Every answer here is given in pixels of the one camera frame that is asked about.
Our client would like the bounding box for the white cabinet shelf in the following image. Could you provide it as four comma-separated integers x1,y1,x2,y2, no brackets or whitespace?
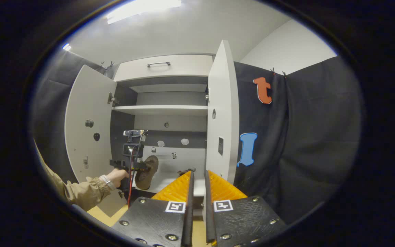
112,105,208,117

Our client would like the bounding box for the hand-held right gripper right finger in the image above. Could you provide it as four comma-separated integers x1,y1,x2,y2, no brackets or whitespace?
204,170,288,247

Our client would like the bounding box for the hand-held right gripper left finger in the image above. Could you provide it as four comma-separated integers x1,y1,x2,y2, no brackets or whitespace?
111,170,195,247

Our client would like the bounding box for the white cabinet drawer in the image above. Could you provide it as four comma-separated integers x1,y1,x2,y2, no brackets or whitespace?
113,54,214,82

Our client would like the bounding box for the red gripper cable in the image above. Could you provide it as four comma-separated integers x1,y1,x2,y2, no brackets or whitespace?
126,146,137,207

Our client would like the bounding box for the white wristwatch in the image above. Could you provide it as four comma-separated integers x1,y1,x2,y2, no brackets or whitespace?
99,174,117,191

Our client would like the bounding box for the white grey shoe cabinet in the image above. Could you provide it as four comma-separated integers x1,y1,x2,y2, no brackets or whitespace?
110,54,215,206

